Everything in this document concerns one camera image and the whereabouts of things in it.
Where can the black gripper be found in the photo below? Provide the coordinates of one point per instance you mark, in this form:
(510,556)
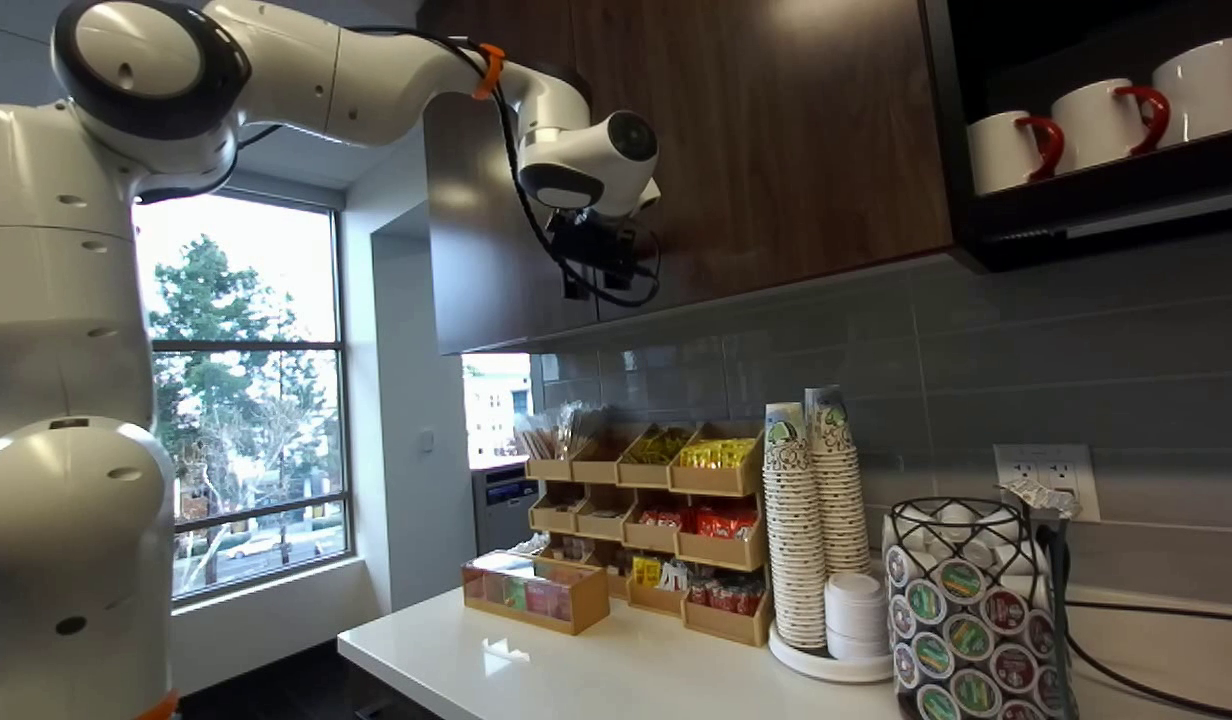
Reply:
(596,245)

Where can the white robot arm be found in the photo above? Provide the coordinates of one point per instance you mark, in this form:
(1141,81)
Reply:
(92,443)

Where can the left wooden cabinet door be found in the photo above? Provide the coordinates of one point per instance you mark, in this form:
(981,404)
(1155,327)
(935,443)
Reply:
(797,136)

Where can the bamboo tiered snack organizer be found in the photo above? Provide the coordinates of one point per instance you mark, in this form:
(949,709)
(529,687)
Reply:
(673,517)

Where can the stack of patterned paper cups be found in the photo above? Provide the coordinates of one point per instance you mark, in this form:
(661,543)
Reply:
(793,530)

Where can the low bamboo tea box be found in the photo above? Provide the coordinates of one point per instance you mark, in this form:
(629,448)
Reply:
(535,590)

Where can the stack of white cup lids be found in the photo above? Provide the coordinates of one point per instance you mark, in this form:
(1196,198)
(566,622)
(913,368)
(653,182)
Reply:
(853,613)

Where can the white mug red handle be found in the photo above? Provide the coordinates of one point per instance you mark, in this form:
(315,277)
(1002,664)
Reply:
(1196,91)
(1014,151)
(1109,122)

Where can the black open wall shelf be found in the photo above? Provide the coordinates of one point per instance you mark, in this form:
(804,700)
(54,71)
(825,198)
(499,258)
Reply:
(1026,53)

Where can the white wall outlet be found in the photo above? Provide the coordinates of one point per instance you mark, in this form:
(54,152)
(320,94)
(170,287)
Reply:
(1049,478)

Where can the wire coffee pod carousel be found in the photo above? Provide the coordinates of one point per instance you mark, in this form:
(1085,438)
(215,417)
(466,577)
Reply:
(968,613)

